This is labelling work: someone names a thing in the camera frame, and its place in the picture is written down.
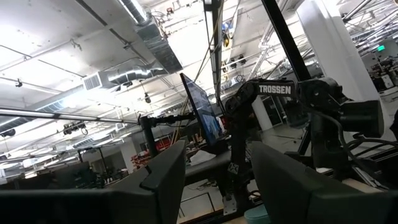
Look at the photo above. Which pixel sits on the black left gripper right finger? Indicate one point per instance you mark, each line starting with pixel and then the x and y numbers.
pixel 295 199

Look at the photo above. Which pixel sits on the green exit sign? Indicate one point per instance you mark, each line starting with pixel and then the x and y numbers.
pixel 381 48

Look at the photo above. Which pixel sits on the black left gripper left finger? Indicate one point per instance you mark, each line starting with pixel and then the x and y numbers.
pixel 155 199

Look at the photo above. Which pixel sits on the red storage rack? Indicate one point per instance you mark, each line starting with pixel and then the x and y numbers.
pixel 140 158

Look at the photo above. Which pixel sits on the black monitor mount pole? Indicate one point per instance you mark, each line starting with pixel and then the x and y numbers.
pixel 149 137

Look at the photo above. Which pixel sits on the teal green rubber slide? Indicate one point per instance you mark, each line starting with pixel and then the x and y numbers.
pixel 256 216

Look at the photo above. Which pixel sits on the white building column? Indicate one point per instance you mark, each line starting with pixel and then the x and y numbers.
pixel 335 46

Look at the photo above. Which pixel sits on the flat computer monitor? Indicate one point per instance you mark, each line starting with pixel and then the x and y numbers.
pixel 203 109

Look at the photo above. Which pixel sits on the background station light bar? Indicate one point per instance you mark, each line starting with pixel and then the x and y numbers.
pixel 62 115

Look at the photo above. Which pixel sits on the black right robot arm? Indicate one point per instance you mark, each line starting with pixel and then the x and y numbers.
pixel 320 93

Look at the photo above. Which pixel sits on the black aluminium rig frame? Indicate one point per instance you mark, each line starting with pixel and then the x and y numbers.
pixel 286 37

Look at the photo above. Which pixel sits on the silver ventilation duct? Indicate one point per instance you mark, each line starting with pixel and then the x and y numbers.
pixel 158 46

